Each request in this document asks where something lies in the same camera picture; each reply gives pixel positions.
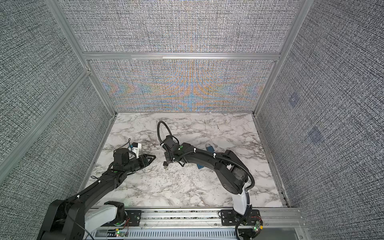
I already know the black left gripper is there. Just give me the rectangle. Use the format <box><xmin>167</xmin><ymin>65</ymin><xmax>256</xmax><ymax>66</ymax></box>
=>
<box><xmin>124</xmin><ymin>153</ymin><xmax>156</xmax><ymax>174</ymax></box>

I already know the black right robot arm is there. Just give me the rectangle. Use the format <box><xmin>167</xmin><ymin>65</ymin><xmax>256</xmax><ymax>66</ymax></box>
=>
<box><xmin>160</xmin><ymin>135</ymin><xmax>255</xmax><ymax>216</ymax></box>

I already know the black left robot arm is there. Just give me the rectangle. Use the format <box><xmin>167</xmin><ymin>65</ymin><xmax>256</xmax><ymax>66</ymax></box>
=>
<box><xmin>37</xmin><ymin>148</ymin><xmax>156</xmax><ymax>240</ymax></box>

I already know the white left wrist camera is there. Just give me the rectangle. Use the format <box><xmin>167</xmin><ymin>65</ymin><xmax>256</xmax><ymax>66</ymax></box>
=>
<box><xmin>129</xmin><ymin>143</ymin><xmax>142</xmax><ymax>159</ymax></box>

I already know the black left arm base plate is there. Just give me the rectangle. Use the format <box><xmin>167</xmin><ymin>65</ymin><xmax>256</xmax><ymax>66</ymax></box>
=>
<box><xmin>103</xmin><ymin>210</ymin><xmax>142</xmax><ymax>229</ymax></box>

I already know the aluminium front frame rail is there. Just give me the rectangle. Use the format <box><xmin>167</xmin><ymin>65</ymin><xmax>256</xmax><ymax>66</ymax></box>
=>
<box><xmin>82</xmin><ymin>205</ymin><xmax>311</xmax><ymax>240</ymax></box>

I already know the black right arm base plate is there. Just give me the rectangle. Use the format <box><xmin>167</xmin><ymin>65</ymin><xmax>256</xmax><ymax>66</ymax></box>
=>
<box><xmin>218</xmin><ymin>209</ymin><xmax>264</xmax><ymax>227</ymax></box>

